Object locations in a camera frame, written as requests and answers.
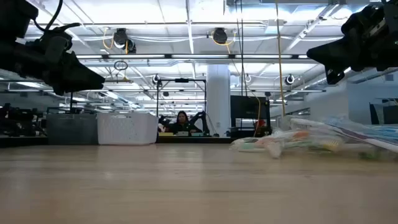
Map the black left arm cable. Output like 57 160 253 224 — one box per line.
32 0 64 32

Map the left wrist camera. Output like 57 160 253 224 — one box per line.
46 30 74 63

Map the dark grey panel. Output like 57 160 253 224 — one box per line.
369 98 398 126

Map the black monitor on stand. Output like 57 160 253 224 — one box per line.
229 95 272 138

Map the white perforated plastic basket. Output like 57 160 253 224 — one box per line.
96 111 159 146

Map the blue white toothbrush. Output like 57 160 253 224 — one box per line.
323 116 398 142

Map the black hanging cable loop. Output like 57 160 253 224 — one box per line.
113 60 129 72

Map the white structural column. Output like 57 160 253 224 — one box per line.
206 64 232 137

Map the yellow hanging cable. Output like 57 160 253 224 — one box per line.
274 0 287 118

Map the dark background equipment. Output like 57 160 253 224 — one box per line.
0 103 47 138

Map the yellow background cable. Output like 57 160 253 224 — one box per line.
250 91 262 138

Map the grey perforated plastic basket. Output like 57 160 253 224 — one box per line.
46 113 98 146

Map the black background station frame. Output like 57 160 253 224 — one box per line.
156 78 208 137

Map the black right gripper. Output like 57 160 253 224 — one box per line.
306 0 398 85

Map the clear plastic bags pile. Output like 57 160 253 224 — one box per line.
289 117 398 154

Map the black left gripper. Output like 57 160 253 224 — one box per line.
0 40 106 96

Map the long linear ceiling light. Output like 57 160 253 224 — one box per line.
76 54 308 60

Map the person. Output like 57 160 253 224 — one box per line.
166 110 203 135

